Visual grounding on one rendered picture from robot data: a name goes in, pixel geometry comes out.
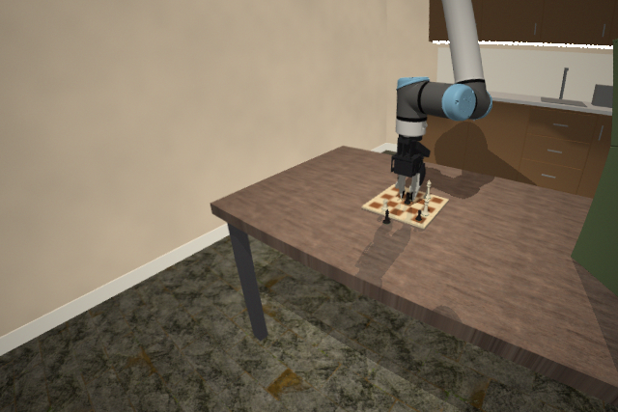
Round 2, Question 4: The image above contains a brown and cream chessboard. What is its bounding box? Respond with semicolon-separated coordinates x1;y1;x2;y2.
362;184;449;229

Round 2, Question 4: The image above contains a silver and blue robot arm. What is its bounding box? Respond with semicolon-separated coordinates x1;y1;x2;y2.
396;0;492;137

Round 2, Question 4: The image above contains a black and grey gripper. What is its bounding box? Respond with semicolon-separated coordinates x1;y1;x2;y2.
391;135;426;202

